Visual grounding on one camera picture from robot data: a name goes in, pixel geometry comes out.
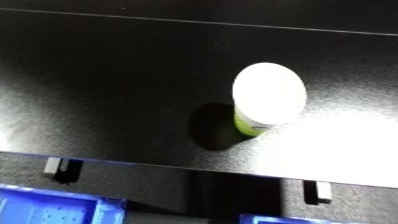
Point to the white paper cup green band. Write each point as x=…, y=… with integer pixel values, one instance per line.
x=269, y=91

